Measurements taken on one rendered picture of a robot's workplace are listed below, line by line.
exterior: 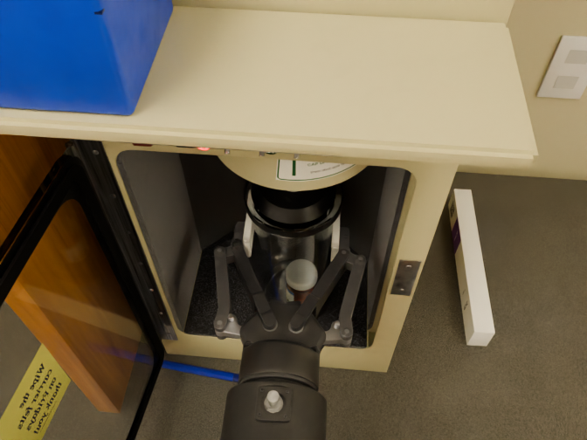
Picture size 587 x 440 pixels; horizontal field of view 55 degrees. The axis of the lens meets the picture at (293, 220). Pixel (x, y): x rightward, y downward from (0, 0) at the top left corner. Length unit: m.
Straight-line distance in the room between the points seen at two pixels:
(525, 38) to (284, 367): 0.64
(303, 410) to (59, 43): 0.34
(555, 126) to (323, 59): 0.78
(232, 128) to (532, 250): 0.77
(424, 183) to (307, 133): 0.21
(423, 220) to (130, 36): 0.32
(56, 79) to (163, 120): 0.05
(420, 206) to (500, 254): 0.49
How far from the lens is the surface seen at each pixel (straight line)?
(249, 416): 0.49
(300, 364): 0.52
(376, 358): 0.80
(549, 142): 1.11
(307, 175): 0.51
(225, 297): 0.58
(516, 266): 0.98
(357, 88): 0.32
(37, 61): 0.31
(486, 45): 0.37
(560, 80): 1.00
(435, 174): 0.48
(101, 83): 0.30
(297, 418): 0.49
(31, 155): 0.56
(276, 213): 0.58
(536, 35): 0.95
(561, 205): 1.09
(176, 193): 0.69
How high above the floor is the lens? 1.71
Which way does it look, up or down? 53 degrees down
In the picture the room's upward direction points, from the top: straight up
